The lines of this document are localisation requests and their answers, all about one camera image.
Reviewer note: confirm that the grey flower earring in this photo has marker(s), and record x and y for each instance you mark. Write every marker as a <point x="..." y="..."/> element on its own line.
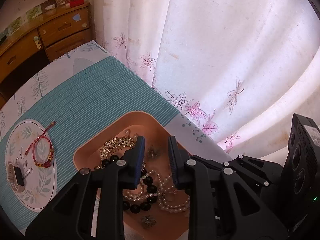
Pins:
<point x="148" y="221"/>
<point x="152" y="152"/>

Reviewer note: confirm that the white leaf print curtain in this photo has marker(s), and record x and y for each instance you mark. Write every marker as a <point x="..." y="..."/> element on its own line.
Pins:
<point x="225" y="55"/>

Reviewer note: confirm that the rose gold smartwatch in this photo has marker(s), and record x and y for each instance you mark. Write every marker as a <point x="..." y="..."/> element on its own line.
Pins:
<point x="18" y="176"/>

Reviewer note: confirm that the peach plastic tray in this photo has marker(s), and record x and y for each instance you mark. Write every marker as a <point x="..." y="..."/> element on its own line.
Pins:
<point x="140" y="121"/>

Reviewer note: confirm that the blue sticker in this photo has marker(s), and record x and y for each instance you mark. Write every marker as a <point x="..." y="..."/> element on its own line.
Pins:
<point x="77" y="17"/>

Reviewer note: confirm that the gold leaf hair comb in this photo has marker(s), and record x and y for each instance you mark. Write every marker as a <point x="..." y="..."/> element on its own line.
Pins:
<point x="112" y="146"/>

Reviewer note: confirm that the white drawer hook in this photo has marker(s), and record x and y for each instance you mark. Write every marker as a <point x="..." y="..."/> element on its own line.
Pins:
<point x="37" y="42"/>

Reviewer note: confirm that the red box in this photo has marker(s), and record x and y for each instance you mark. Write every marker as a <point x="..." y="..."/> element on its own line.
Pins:
<point x="76" y="3"/>

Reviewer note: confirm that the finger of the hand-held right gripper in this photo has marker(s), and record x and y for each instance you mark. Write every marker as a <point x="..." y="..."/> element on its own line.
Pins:
<point x="247" y="171"/>

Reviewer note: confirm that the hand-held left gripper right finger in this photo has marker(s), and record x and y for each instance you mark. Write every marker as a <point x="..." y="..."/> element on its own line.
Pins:
<point x="174" y="165"/>

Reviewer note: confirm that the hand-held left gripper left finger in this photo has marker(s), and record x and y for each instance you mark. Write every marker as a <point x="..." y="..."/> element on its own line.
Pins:
<point x="137" y="162"/>

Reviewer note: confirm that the wooden desk with drawers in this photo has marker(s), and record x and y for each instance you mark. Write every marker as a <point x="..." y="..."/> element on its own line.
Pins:
<point x="62" y="27"/>

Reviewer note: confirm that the row of green picture cards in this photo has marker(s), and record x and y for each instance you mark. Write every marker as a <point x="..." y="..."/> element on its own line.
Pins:
<point x="22" y="20"/>

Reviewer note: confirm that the small white bottle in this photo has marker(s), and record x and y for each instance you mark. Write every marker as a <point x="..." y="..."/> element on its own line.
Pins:
<point x="50" y="7"/>

